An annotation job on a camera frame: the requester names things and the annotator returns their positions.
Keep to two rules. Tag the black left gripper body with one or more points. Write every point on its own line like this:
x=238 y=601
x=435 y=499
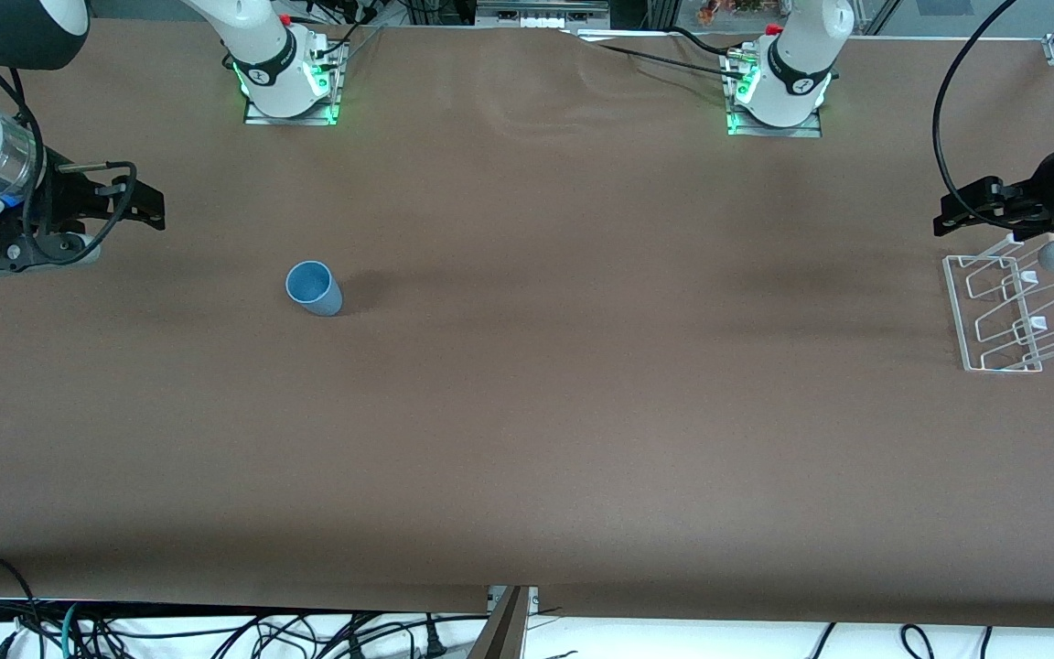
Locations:
x=1042 y=189

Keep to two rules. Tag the silver metal bracket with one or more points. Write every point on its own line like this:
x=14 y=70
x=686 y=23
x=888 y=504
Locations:
x=533 y=597

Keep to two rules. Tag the orange patterned object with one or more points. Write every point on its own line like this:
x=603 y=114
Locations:
x=719 y=11

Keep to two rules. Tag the brown table cover sheet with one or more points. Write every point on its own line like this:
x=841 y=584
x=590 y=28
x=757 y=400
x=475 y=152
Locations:
x=527 y=366

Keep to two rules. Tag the blue plastic cup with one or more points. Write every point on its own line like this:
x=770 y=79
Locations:
x=312 y=284

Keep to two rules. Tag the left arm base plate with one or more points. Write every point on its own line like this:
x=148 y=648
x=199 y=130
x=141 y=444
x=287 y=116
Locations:
x=806 y=131

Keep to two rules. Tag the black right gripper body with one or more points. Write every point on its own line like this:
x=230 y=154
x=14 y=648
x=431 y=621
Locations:
x=69 y=198

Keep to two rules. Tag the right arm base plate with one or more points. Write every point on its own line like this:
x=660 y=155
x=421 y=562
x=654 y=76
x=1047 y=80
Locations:
x=257 y=114

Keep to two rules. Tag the white power strip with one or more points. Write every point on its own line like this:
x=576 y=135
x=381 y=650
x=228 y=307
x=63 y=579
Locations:
x=541 y=18

